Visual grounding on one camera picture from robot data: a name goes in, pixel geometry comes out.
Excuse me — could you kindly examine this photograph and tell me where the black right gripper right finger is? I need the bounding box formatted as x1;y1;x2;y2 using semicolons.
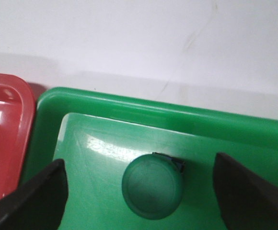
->
213;153;278;230

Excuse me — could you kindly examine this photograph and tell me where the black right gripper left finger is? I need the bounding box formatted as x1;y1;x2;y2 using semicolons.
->
0;159;69;230

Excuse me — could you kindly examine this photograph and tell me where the green mushroom push button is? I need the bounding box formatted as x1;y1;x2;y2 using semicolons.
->
121;152;185;220

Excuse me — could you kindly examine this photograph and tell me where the green plastic tray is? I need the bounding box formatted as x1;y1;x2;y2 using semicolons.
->
21;88;278;230

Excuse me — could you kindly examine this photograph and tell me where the red plastic tray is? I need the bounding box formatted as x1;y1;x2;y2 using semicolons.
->
0;73;35;200

